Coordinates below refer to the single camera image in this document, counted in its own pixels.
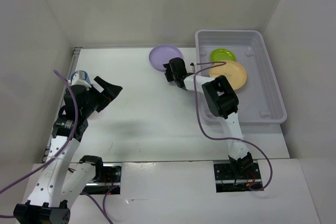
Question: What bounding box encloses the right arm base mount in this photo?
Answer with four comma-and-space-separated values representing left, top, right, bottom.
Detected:
213, 162, 263, 193

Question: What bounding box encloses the purple plate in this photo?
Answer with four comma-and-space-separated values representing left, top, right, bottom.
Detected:
149, 45, 183, 71

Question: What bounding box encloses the clear plastic bin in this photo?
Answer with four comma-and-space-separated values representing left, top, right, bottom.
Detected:
195, 29, 287, 124

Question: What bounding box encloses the orange plate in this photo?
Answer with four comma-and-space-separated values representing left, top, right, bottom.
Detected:
209, 60, 247, 90

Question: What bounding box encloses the blue cup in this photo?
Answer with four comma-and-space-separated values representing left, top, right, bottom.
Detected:
70, 70, 91, 84

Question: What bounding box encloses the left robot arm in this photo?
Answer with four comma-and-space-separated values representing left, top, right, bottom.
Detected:
13, 74, 123, 223

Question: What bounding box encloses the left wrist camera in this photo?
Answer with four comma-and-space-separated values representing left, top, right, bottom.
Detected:
70, 70, 92, 88

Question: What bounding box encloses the green plate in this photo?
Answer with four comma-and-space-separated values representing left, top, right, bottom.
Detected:
210, 48, 236, 62

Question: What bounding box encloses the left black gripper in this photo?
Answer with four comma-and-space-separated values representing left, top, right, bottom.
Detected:
81, 76, 122, 117

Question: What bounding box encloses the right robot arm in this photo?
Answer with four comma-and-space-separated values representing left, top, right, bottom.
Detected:
163, 58, 253, 178

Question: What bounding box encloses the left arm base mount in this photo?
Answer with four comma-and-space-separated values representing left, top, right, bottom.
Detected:
78, 155, 122, 195

